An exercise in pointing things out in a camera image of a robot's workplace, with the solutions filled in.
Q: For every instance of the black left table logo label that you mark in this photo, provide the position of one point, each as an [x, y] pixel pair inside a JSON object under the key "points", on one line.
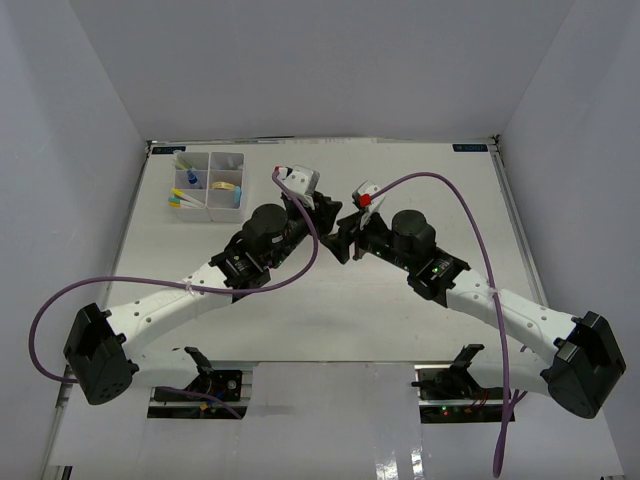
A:
{"points": [[167, 150]]}

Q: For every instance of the white marker orange cap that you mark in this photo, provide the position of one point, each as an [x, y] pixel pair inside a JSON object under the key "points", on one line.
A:
{"points": [[176, 202]]}

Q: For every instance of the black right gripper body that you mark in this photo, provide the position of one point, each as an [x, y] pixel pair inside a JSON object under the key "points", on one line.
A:
{"points": [[375, 238]]}

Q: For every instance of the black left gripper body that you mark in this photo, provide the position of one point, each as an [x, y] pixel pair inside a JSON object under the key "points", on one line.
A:
{"points": [[297, 223]]}

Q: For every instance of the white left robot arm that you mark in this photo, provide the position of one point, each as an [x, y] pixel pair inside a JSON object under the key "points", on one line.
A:
{"points": [[107, 350]]}

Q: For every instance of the white right organizer box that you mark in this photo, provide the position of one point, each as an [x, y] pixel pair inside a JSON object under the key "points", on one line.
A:
{"points": [[220, 203]]}

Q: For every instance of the black table logo label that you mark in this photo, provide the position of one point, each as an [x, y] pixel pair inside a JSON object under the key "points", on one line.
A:
{"points": [[167, 150], [469, 147]]}

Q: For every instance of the aluminium table edge rail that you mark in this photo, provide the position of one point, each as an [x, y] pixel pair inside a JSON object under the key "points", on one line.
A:
{"points": [[520, 235]]}

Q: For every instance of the white left organizer box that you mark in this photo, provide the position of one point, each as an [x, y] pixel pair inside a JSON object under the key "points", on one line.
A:
{"points": [[200, 163]]}

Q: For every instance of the white marker yellow cap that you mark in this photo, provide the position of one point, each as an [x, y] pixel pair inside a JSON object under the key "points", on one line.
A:
{"points": [[177, 193]]}

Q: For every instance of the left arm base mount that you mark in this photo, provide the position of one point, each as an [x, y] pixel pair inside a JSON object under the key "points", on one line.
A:
{"points": [[214, 392]]}

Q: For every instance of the white front cover panel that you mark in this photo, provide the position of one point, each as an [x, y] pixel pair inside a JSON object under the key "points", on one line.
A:
{"points": [[304, 421]]}

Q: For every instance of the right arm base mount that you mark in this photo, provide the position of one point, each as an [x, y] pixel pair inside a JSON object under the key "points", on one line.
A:
{"points": [[448, 394]]}

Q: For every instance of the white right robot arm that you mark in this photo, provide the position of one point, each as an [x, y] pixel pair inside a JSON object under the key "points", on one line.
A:
{"points": [[575, 360]]}

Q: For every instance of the blue cap spray bottle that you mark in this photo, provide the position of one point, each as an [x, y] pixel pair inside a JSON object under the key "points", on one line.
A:
{"points": [[193, 179]]}

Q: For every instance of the thin yellow highlighter pen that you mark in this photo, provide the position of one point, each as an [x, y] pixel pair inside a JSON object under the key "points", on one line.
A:
{"points": [[180, 162]]}

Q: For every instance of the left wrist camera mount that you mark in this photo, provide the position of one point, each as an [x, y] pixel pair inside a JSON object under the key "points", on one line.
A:
{"points": [[300, 181]]}

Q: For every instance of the yellow masking tape roll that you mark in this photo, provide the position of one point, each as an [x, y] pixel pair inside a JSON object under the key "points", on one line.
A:
{"points": [[222, 185]]}

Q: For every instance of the white organizer box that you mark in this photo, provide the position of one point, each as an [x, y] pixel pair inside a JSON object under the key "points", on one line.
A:
{"points": [[200, 163], [220, 203]]}

